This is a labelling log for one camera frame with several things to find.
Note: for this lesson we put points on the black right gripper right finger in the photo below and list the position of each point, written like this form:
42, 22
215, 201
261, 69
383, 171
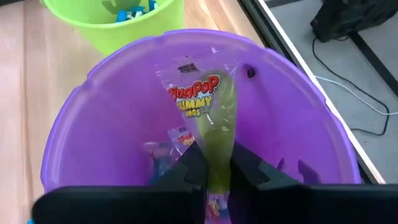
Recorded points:
311, 205

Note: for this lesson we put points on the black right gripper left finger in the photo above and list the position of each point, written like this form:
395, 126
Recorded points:
124, 205

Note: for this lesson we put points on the blue white chocolate bar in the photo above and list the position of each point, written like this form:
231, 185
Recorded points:
130, 14
152, 4

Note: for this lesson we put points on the purple halloween bucket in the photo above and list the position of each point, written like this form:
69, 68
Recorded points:
109, 109

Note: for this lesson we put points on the green halloween bucket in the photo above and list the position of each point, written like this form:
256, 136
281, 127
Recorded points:
124, 34

